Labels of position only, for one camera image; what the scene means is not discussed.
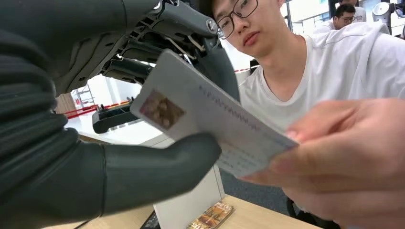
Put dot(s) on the black framed eyeglasses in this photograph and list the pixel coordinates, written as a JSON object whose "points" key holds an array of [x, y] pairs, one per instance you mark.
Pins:
{"points": [[235, 14]]}

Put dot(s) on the red barrier belt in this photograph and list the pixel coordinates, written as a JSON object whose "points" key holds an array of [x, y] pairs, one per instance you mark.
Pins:
{"points": [[82, 110]]}

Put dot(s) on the black flat device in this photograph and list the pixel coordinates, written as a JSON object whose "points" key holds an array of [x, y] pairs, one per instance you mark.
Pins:
{"points": [[110, 118]]}

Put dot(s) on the white photo ID card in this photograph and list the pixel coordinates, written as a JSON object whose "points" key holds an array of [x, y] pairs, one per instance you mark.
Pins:
{"points": [[205, 110]]}

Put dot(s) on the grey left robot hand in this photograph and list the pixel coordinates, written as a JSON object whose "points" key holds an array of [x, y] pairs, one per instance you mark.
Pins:
{"points": [[82, 28]]}

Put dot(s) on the black office chair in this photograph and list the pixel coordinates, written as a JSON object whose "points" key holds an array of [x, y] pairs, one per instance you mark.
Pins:
{"points": [[303, 218]]}

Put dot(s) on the background person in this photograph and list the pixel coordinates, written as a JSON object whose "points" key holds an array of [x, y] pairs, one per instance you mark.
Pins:
{"points": [[343, 17]]}

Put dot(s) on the large white box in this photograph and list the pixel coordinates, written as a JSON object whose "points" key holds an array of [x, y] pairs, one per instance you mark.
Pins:
{"points": [[186, 205]]}

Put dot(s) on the hotel patterned booklet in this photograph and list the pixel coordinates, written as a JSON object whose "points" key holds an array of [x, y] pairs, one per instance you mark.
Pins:
{"points": [[212, 218]]}

